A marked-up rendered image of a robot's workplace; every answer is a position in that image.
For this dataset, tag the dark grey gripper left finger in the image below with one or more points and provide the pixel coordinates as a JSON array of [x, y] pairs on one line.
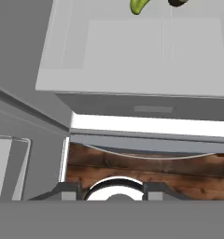
[[68, 190]]

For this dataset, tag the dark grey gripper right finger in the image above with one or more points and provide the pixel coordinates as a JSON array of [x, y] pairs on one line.
[[156, 190]]

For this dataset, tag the grey fridge door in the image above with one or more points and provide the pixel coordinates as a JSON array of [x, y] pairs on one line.
[[33, 124]]

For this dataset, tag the grey fridge drawer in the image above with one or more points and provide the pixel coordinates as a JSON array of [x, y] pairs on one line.
[[154, 107]]

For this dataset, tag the white round thing, black rim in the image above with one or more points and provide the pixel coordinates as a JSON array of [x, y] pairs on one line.
[[117, 183]]

